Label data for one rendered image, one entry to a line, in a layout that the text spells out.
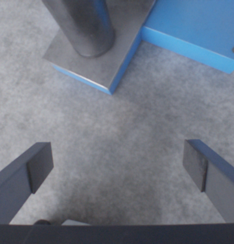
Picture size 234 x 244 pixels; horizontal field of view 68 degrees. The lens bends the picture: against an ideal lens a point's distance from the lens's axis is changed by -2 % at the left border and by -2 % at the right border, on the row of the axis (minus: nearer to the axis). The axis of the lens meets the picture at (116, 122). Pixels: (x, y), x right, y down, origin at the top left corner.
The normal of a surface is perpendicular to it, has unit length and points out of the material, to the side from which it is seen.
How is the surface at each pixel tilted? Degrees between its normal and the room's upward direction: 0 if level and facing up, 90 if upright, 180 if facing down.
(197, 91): 0
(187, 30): 0
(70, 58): 0
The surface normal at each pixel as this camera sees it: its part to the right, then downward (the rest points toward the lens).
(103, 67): -0.15, -0.15
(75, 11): 0.26, 0.95
